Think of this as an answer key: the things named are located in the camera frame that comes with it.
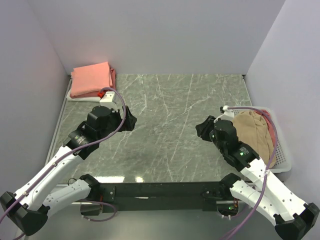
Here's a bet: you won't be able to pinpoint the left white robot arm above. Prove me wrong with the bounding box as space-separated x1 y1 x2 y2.
0 106 137 236

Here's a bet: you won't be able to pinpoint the red t-shirt in basket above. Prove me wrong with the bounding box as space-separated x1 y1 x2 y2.
259 109 278 147

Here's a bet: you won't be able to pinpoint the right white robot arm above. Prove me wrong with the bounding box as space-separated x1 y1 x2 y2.
195 115 320 240

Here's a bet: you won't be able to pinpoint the folded white t-shirt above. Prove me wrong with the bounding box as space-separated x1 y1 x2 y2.
66 90 101 103

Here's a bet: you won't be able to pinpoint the white plastic basket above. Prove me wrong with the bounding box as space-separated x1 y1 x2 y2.
254 106 292 174

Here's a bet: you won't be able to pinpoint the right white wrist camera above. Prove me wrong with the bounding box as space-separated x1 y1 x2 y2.
219 105 235 121

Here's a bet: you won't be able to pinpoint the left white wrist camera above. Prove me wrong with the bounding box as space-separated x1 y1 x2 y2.
98 91 118 112

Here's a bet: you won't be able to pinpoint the black base beam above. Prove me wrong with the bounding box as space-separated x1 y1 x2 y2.
79 173 242 216

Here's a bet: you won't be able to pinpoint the folded salmon t-shirt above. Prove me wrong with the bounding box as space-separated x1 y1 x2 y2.
69 61 113 98

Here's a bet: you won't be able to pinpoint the tan t-shirt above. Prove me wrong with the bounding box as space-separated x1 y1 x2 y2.
232 110 274 164

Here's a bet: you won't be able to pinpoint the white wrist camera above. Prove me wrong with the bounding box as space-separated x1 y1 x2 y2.
219 105 235 121
98 91 118 112

